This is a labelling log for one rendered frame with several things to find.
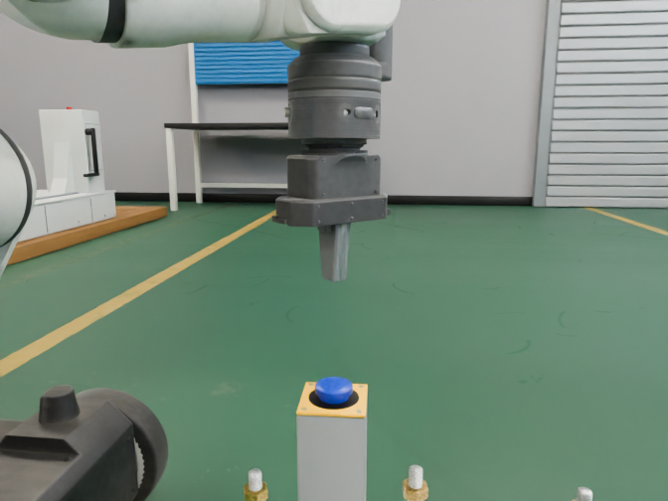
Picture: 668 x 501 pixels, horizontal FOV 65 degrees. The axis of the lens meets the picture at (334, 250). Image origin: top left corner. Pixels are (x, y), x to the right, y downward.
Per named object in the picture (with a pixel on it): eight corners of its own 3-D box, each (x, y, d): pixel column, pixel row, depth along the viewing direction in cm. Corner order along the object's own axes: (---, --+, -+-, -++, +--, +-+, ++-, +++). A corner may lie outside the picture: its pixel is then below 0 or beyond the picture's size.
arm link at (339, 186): (308, 231, 45) (307, 85, 42) (252, 219, 52) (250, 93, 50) (412, 219, 52) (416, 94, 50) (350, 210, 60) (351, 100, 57)
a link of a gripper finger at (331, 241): (324, 275, 55) (324, 217, 53) (343, 282, 52) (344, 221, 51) (311, 278, 54) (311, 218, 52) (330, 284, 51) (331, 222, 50)
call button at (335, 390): (312, 410, 54) (312, 391, 54) (317, 392, 58) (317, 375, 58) (351, 412, 54) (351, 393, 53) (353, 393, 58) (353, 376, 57)
